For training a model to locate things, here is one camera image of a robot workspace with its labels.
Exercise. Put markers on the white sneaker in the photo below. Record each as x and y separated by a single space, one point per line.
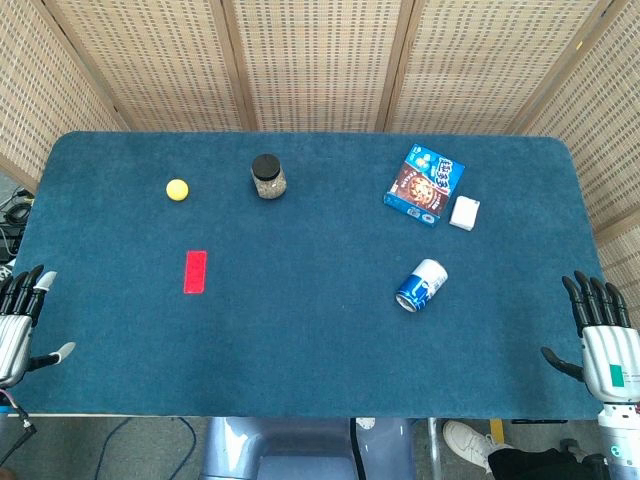
470 442

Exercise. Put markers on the woven screen panel wooden frame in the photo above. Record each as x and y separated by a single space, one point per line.
150 60
30 100
607 125
320 60
475 65

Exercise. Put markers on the white tissue pack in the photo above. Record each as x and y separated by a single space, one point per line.
464 213

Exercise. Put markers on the yellow ball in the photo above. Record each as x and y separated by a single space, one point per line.
177 190

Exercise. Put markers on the metal table leg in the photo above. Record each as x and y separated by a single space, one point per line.
435 445

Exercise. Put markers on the blue white drink can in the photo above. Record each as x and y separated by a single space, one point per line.
422 287

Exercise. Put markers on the blue cookie box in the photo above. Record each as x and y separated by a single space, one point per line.
425 185

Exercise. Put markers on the blue table cloth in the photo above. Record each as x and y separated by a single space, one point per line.
310 325

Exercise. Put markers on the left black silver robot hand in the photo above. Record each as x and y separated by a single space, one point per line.
15 345

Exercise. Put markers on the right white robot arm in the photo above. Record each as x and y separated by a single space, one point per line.
622 435

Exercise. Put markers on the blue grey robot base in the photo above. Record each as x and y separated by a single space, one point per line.
300 450

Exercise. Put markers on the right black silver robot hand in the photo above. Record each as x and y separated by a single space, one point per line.
607 360

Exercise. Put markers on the black trouser leg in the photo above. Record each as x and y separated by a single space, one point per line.
540 465

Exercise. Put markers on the glass jar with black lid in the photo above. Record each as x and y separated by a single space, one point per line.
268 177

